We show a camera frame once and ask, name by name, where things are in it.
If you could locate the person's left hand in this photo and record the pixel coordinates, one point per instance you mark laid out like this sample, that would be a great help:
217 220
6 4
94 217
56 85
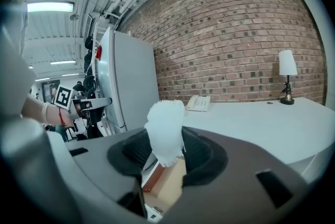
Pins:
69 119

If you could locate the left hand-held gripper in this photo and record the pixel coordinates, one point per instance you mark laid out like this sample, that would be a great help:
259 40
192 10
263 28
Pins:
64 96

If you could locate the white cloth piece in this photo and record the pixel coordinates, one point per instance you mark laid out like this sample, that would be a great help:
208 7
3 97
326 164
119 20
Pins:
165 126

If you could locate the person's left forearm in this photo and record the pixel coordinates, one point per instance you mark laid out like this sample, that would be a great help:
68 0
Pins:
36 113

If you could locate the white drawer with brown inside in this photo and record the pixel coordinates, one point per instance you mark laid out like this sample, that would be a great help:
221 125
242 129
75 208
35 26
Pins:
170 186

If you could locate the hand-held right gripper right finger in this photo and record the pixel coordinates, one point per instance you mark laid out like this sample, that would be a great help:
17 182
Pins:
209 157

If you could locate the black hanging gear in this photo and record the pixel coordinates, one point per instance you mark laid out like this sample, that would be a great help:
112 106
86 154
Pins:
90 81

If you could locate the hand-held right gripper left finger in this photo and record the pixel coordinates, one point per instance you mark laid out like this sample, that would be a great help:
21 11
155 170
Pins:
125 155

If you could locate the grey refrigerator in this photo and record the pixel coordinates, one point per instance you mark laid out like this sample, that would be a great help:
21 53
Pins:
136 73

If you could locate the table lamp with white shade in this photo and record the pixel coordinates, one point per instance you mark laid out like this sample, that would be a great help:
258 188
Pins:
287 63

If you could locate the red paper decoration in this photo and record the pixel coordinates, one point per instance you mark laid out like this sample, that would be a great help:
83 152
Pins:
98 53

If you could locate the ceiling light panel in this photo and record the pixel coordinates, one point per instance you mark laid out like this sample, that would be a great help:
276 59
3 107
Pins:
49 7
62 62

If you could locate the person's grey sweater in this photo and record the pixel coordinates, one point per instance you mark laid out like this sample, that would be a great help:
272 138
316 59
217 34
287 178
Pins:
13 73

